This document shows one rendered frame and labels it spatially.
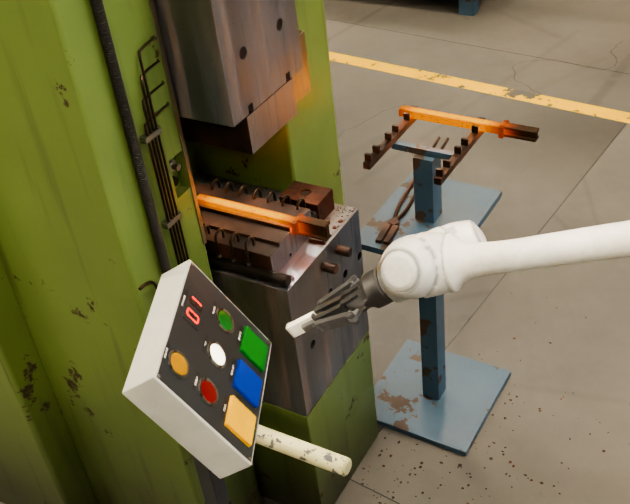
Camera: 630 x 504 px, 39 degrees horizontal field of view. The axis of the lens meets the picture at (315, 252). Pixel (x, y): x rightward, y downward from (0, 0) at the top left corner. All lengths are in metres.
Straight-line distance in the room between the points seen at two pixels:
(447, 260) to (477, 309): 1.97
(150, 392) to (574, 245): 0.78
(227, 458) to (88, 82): 0.76
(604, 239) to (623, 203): 2.49
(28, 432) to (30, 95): 1.09
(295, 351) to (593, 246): 0.97
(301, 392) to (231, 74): 0.92
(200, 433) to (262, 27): 0.87
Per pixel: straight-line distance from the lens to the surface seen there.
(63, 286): 2.19
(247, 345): 1.87
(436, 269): 1.50
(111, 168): 1.86
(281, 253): 2.22
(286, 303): 2.19
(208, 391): 1.70
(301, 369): 2.35
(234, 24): 1.89
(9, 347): 2.42
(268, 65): 2.02
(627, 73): 5.15
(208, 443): 1.71
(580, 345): 3.35
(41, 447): 2.65
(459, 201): 2.70
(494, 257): 1.51
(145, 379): 1.62
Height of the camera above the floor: 2.28
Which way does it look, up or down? 37 degrees down
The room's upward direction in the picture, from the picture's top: 7 degrees counter-clockwise
